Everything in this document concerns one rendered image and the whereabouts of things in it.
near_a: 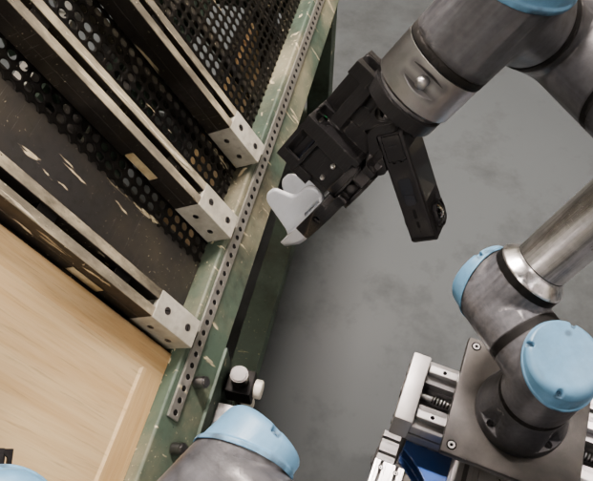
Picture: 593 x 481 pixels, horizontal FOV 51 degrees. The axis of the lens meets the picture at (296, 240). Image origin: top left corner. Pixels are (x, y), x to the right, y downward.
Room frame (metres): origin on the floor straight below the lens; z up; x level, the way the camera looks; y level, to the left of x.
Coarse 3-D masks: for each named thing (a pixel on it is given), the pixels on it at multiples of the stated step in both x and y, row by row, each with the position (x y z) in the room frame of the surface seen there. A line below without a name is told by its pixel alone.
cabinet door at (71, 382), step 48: (0, 240) 0.57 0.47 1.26; (0, 288) 0.50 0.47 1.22; (48, 288) 0.54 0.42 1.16; (0, 336) 0.43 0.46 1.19; (48, 336) 0.47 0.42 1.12; (96, 336) 0.50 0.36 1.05; (144, 336) 0.55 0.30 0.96; (0, 384) 0.37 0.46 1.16; (48, 384) 0.40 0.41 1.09; (96, 384) 0.43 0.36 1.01; (144, 384) 0.46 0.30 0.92; (0, 432) 0.30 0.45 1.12; (48, 432) 0.33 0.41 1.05; (96, 432) 0.35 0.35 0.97; (48, 480) 0.26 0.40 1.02; (96, 480) 0.28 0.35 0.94
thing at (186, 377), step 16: (320, 0) 1.77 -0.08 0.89; (304, 48) 1.53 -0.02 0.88; (288, 80) 1.38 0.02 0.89; (288, 96) 1.33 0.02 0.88; (272, 128) 1.19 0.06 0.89; (272, 144) 1.15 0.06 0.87; (256, 176) 1.02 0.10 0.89; (256, 192) 0.99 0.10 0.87; (240, 224) 0.87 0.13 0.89; (240, 240) 0.84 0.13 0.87; (224, 256) 0.78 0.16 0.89; (224, 272) 0.74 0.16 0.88; (208, 304) 0.65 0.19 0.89; (208, 320) 0.62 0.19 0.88; (192, 352) 0.54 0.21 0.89; (192, 368) 0.51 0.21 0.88; (176, 400) 0.44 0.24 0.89; (176, 416) 0.41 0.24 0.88
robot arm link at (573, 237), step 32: (544, 224) 0.54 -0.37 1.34; (576, 224) 0.51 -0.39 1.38; (480, 256) 0.54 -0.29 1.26; (512, 256) 0.51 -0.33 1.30; (544, 256) 0.49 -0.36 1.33; (576, 256) 0.48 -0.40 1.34; (480, 288) 0.49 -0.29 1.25; (512, 288) 0.47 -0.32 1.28; (544, 288) 0.46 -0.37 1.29; (480, 320) 0.45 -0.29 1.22; (512, 320) 0.43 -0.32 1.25
